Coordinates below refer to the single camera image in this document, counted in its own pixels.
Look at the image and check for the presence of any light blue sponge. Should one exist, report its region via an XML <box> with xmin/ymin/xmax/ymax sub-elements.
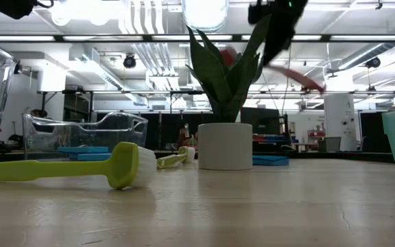
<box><xmin>68</xmin><ymin>153</ymin><xmax>112</xmax><ymax>162</ymax></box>

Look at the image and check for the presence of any small yellow-green dish brush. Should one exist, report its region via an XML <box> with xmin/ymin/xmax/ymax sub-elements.
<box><xmin>156</xmin><ymin>145</ymin><xmax>196</xmax><ymax>170</ymax></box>

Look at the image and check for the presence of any black monitor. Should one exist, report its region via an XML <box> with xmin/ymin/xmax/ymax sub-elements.
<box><xmin>241</xmin><ymin>106</ymin><xmax>281</xmax><ymax>135</ymax></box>

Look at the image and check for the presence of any snake plant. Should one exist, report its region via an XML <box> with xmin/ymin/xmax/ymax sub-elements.
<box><xmin>185</xmin><ymin>13</ymin><xmax>272</xmax><ymax>172</ymax></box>

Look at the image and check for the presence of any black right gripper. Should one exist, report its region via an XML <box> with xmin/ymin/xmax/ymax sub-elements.
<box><xmin>248</xmin><ymin>0</ymin><xmax>309</xmax><ymax>67</ymax></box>

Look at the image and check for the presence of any large yellow-green dish brush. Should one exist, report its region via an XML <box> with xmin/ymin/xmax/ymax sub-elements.
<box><xmin>0</xmin><ymin>141</ymin><xmax>157</xmax><ymax>190</ymax></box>

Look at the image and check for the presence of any black ceiling camera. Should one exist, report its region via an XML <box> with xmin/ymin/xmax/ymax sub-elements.
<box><xmin>122</xmin><ymin>54</ymin><xmax>137</xmax><ymax>69</ymax></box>
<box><xmin>365</xmin><ymin>56</ymin><xmax>382</xmax><ymax>69</ymax></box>

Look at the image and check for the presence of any person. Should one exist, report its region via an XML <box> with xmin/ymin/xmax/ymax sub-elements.
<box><xmin>29</xmin><ymin>108</ymin><xmax>49</xmax><ymax>119</ymax></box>

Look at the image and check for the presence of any white pillar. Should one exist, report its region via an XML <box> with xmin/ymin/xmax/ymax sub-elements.
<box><xmin>324</xmin><ymin>94</ymin><xmax>358</xmax><ymax>152</ymax></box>

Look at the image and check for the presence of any red dish brush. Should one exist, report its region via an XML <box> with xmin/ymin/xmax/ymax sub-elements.
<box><xmin>219</xmin><ymin>46</ymin><xmax>325</xmax><ymax>94</ymax></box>

